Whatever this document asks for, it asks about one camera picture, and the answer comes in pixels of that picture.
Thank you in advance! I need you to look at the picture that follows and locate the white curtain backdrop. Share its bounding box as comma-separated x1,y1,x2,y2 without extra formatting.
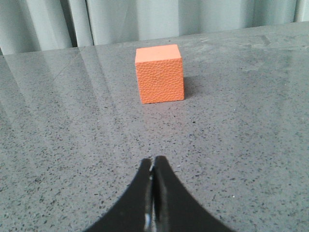
0,0,309,55

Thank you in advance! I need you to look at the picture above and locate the orange foam cube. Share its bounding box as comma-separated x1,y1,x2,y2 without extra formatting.
135,44,184,104

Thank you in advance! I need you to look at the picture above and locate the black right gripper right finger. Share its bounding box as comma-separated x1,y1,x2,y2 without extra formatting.
153,156,232,232

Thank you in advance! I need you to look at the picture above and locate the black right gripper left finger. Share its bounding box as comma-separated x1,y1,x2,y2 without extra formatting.
86,159,153,232

